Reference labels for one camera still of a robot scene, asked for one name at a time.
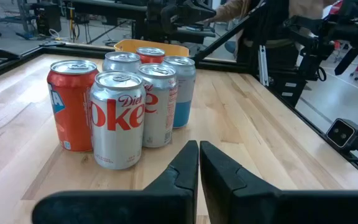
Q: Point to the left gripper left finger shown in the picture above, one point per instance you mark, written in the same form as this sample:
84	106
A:
166	205

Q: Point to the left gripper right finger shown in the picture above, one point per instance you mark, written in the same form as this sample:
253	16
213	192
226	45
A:
238	205

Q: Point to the silver Diet Coke can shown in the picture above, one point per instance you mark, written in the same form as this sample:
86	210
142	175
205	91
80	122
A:
117	124
160	109

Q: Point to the silver and blue soda can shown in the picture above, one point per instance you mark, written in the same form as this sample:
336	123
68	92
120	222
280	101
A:
183	93
121	60

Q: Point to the orange soda can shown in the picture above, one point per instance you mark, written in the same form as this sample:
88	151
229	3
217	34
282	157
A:
150	56
70	109

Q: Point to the yellow plastic bin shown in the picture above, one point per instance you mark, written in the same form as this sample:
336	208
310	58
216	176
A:
172	49

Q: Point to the black control box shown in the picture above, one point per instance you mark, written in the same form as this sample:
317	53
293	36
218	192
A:
291	96

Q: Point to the person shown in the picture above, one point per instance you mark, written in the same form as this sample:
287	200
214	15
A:
232	9

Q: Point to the black background table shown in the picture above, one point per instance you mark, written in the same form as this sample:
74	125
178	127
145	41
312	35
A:
110	6

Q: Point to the black computer case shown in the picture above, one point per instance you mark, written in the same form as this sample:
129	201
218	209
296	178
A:
48	18

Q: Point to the black table-level camera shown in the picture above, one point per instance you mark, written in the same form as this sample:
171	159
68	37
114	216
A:
342	133

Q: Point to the white metal bracket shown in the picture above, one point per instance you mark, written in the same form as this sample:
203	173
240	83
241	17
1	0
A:
263	65

